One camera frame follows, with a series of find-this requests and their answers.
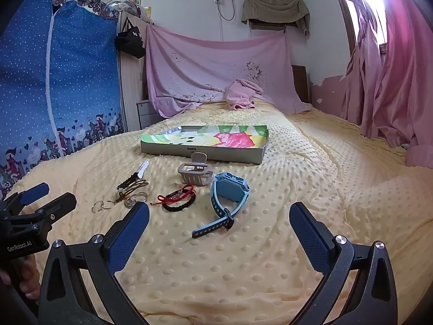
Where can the pink curtain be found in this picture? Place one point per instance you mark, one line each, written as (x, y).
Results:
(389, 91)

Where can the pink towel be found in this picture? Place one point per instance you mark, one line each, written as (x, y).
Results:
(242, 94)

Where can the person's left hand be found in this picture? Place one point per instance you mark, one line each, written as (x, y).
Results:
(30, 274)

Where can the black bag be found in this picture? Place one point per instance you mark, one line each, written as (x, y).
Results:
(130, 42)

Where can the pink hanging sheet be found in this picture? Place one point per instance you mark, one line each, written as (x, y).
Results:
(203, 61)

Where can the olive brown cloth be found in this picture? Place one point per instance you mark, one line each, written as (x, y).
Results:
(270, 10)

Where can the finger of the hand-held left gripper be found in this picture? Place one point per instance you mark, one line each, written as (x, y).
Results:
(59, 204)
(33, 193)

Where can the yellow dotted blanket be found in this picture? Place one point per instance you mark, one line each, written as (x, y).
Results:
(236, 260)

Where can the grey tray with colourful drawing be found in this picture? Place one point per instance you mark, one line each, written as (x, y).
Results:
(203, 138)

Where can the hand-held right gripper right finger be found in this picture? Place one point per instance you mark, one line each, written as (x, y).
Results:
(311, 237)

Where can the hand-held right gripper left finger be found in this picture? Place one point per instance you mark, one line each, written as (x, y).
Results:
(130, 237)

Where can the clear plastic bag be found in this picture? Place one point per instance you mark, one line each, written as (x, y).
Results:
(127, 8)

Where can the blue smartwatch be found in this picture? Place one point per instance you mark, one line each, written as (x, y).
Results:
(216, 206)

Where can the white drawer cabinet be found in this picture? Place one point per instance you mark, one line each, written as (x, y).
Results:
(147, 115)

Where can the brown headboard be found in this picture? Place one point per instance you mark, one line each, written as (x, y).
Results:
(301, 81)

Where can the wooden wardrobe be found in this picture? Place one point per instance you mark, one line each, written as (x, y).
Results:
(130, 84)

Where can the blue printed wardrobe cover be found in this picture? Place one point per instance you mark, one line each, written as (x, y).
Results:
(67, 74)

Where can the window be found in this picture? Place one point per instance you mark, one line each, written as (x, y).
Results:
(372, 0)

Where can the small white hair clip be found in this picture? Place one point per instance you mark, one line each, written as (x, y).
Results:
(143, 167)

